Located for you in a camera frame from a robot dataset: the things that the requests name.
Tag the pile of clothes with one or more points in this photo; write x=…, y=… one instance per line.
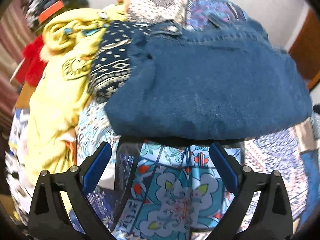
x=37, y=5

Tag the striped curtain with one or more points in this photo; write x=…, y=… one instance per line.
x=10, y=55

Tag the orange box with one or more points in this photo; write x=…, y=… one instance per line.
x=50, y=11

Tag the yellow printed garment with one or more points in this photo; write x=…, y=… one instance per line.
x=55, y=100

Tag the patchwork printed blanket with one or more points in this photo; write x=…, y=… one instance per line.
x=175, y=200

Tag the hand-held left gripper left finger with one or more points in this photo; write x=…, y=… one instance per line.
x=98, y=167

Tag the red fuzzy garment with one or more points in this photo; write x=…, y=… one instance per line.
x=35, y=60

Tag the blue denim jacket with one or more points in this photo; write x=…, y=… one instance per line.
x=205, y=80

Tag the navy patterned cloth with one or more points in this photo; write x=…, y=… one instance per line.
x=112, y=62

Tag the wooden bed frame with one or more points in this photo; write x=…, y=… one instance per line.
x=23, y=97

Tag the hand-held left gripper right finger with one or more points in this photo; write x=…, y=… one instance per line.
x=223, y=166

